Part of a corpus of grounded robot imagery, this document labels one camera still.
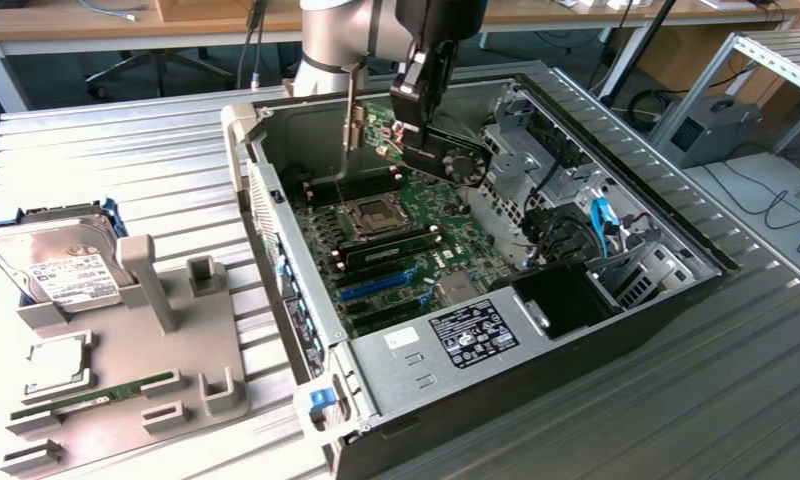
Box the black slanted stand pole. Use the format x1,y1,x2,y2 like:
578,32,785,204
598,0,680,109

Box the installed RAM stick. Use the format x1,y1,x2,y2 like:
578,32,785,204
341,239,441,267

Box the silver hard disk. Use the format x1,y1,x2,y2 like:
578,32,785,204
0,217,126,315

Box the blue case latch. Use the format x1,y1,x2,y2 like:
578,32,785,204
307,388,337,417

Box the green RAM stick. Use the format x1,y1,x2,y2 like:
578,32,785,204
8,370,175,420

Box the green motherboard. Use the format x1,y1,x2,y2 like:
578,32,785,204
291,167,499,339

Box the silver CPU chip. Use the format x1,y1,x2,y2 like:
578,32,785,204
23,342,88,397

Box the silver chipset heatsink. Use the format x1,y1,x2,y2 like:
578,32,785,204
437,276,489,307

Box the metal CPU socket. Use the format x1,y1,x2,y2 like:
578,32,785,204
335,193,413,242

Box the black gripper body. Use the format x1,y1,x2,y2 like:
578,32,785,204
395,0,489,51

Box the silver disk bay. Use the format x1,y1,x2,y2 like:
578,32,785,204
585,238,705,311

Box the blue expansion slot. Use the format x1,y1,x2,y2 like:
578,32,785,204
337,272,415,302

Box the grey box with handle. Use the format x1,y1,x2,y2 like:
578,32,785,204
665,93,766,170

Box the silver power supply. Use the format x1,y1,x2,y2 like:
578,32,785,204
335,285,561,431

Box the graphics card with black fan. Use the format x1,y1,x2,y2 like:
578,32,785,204
338,62,495,190

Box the aluminium frame table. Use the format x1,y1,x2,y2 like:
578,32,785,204
645,28,800,156

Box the wooden box on desk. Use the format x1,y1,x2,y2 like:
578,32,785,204
155,0,251,24

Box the grey parts rack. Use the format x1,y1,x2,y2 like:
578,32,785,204
0,234,253,477

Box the silver drive cage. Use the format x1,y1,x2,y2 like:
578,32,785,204
478,83,608,251

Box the long black expansion slot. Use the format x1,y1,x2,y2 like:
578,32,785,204
345,295,427,324
335,262,405,289
353,305,434,336

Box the pale blue desk cable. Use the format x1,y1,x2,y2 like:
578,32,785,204
76,0,139,22

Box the black drive power cables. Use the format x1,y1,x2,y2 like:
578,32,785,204
522,202,608,266

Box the long wooden desk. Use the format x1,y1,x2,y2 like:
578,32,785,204
482,0,800,96

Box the blue disk caddy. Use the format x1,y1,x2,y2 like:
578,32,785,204
0,197,131,307

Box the open black PC case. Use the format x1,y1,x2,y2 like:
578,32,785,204
219,60,741,480

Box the black floor cable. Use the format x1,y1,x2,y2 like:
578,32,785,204
698,144,800,256

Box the wooden desk white frame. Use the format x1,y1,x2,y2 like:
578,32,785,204
0,0,307,115

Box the coiled black cable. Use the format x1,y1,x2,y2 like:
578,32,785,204
625,88,672,132

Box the black office chair base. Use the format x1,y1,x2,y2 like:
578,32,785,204
82,47,235,100

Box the blue disk wire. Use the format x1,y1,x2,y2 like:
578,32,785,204
590,195,620,261

